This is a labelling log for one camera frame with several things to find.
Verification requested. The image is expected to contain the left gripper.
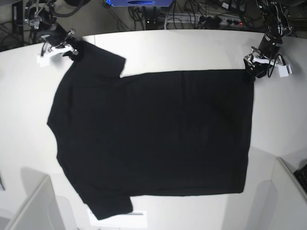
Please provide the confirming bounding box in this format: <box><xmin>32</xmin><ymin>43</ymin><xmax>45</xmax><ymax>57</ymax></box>
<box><xmin>244</xmin><ymin>33</ymin><xmax>282</xmax><ymax>81</ymax></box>

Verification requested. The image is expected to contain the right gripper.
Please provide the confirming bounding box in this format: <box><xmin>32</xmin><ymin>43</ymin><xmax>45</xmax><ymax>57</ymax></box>
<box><xmin>38</xmin><ymin>23</ymin><xmax>83</xmax><ymax>61</ymax></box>

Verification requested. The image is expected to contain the black T-shirt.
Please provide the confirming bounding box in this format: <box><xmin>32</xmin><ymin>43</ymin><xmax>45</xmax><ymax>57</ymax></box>
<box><xmin>47</xmin><ymin>41</ymin><xmax>254</xmax><ymax>220</ymax></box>

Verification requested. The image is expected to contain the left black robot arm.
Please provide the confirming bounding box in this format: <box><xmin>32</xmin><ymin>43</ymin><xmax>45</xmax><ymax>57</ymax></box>
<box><xmin>244</xmin><ymin>0</ymin><xmax>293</xmax><ymax>81</ymax></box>

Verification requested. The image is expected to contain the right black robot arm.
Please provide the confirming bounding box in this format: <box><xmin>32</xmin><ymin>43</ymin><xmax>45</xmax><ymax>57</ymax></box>
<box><xmin>23</xmin><ymin>0</ymin><xmax>85</xmax><ymax>61</ymax></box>

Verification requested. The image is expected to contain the blue box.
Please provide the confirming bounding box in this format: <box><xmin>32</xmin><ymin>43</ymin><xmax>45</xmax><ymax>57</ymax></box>
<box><xmin>106</xmin><ymin>0</ymin><xmax>173</xmax><ymax>7</ymax></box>

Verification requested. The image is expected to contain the black keyboard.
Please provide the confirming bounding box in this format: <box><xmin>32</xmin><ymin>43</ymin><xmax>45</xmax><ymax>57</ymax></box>
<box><xmin>294</xmin><ymin>165</ymin><xmax>307</xmax><ymax>192</ymax></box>

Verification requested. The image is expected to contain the white right partition panel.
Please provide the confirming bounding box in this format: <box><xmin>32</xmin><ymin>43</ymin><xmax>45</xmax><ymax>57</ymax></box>
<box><xmin>250</xmin><ymin>158</ymin><xmax>307</xmax><ymax>230</ymax></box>

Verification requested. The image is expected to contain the white partition panel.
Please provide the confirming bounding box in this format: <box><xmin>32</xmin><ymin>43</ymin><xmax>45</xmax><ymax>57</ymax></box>
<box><xmin>250</xmin><ymin>158</ymin><xmax>307</xmax><ymax>230</ymax></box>
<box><xmin>0</xmin><ymin>168</ymin><xmax>78</xmax><ymax>230</ymax></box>

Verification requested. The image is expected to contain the white left partition panel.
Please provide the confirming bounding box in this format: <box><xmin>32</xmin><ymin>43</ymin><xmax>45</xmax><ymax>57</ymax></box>
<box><xmin>0</xmin><ymin>168</ymin><xmax>78</xmax><ymax>230</ymax></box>

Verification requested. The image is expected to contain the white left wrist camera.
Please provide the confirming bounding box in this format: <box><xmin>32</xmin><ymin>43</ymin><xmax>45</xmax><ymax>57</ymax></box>
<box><xmin>276</xmin><ymin>64</ymin><xmax>293</xmax><ymax>78</ymax></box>

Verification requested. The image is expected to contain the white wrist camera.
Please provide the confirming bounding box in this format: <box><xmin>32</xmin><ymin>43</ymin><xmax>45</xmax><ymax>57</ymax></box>
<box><xmin>36</xmin><ymin>54</ymin><xmax>51</xmax><ymax>68</ymax></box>
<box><xmin>276</xmin><ymin>64</ymin><xmax>293</xmax><ymax>78</ymax></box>

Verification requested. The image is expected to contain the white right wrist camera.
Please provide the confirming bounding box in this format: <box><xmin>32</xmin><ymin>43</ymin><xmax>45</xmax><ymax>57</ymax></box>
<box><xmin>36</xmin><ymin>54</ymin><xmax>51</xmax><ymax>68</ymax></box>

